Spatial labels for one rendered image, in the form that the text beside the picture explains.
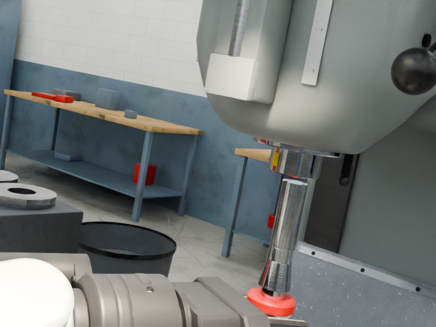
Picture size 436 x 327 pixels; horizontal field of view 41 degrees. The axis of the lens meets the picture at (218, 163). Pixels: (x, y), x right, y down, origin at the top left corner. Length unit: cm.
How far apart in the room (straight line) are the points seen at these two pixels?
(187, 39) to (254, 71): 569
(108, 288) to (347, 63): 25
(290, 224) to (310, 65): 17
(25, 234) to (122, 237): 208
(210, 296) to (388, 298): 41
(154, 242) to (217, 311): 228
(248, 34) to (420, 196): 52
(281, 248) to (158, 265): 193
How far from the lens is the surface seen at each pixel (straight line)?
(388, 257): 92
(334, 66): 44
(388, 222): 91
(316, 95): 45
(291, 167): 52
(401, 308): 90
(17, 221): 75
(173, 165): 609
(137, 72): 651
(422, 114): 61
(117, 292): 48
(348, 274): 93
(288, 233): 55
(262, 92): 44
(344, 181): 52
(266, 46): 43
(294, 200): 54
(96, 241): 281
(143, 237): 281
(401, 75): 39
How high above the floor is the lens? 135
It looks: 8 degrees down
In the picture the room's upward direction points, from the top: 10 degrees clockwise
